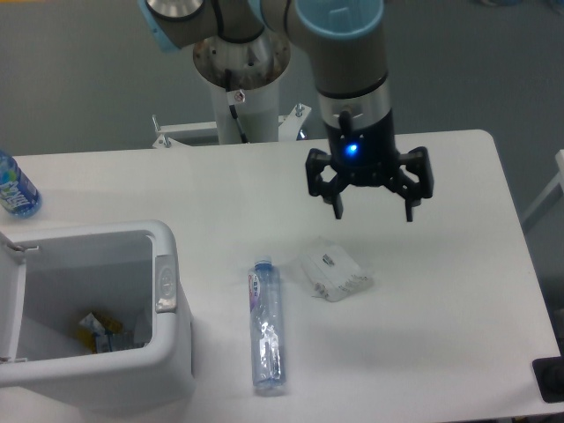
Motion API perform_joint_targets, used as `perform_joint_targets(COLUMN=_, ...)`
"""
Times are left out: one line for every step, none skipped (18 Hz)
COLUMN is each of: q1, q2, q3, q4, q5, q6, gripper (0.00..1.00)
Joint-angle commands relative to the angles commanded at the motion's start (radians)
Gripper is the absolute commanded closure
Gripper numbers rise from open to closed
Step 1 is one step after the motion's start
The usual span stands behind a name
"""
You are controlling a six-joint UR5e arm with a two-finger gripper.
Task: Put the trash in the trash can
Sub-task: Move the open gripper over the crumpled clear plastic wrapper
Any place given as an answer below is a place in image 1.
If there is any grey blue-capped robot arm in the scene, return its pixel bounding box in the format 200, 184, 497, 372
138, 1, 434, 215

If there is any yellow trash in can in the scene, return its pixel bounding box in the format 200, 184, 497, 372
76, 311, 135, 353

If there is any black cable on pedestal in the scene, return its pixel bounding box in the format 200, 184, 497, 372
224, 68, 250, 145

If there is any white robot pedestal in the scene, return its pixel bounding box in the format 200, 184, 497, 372
193, 30, 291, 144

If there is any white pedestal foot bracket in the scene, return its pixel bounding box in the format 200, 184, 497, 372
152, 103, 312, 149

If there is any blue labelled water bottle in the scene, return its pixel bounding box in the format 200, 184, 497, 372
1, 151, 42, 219

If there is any black clamp at table edge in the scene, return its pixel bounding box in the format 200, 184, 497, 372
532, 356, 563, 404

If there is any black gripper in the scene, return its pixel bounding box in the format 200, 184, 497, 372
305, 110, 434, 222

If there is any white frame at right edge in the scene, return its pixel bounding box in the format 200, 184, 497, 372
521, 150, 563, 234

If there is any white trash can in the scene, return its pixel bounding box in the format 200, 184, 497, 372
1, 220, 196, 410

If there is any white plastic wrapper bag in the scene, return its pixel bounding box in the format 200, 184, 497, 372
299, 237, 375, 302

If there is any crushed clear plastic bottle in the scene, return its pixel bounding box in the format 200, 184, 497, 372
248, 256, 286, 394

